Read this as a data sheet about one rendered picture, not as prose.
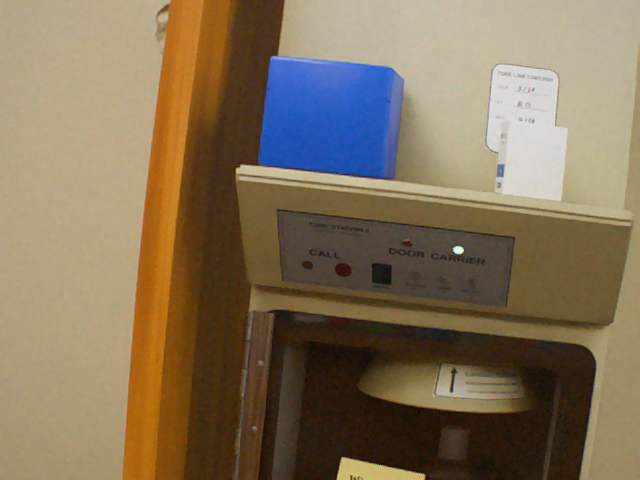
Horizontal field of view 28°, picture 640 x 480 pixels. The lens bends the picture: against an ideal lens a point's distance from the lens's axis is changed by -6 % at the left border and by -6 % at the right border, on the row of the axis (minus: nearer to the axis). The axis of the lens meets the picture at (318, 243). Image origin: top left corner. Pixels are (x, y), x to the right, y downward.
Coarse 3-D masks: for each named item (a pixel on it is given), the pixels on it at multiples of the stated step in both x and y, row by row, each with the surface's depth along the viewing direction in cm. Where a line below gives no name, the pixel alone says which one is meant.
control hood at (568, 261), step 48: (240, 192) 106; (288, 192) 105; (336, 192) 104; (384, 192) 104; (432, 192) 103; (480, 192) 102; (528, 240) 104; (576, 240) 103; (624, 240) 102; (288, 288) 114; (336, 288) 113; (528, 288) 108; (576, 288) 107
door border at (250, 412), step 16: (256, 320) 116; (272, 320) 115; (256, 336) 116; (256, 352) 116; (256, 368) 116; (256, 384) 116; (240, 400) 116; (256, 400) 116; (240, 416) 116; (256, 416) 116; (256, 432) 116; (256, 448) 116; (240, 464) 116; (256, 464) 116
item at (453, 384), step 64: (320, 320) 115; (320, 384) 115; (384, 384) 114; (448, 384) 113; (512, 384) 112; (576, 384) 112; (320, 448) 115; (384, 448) 114; (448, 448) 113; (512, 448) 113; (576, 448) 112
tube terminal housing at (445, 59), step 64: (320, 0) 115; (384, 0) 114; (448, 0) 113; (512, 0) 112; (576, 0) 112; (384, 64) 114; (448, 64) 114; (576, 64) 112; (448, 128) 114; (576, 128) 112; (576, 192) 112; (384, 320) 115; (448, 320) 114; (512, 320) 113
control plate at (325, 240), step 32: (288, 224) 108; (320, 224) 107; (352, 224) 106; (384, 224) 106; (288, 256) 111; (320, 256) 110; (352, 256) 109; (384, 256) 108; (416, 256) 108; (448, 256) 107; (480, 256) 106; (352, 288) 112; (384, 288) 111; (416, 288) 111; (448, 288) 110; (480, 288) 109
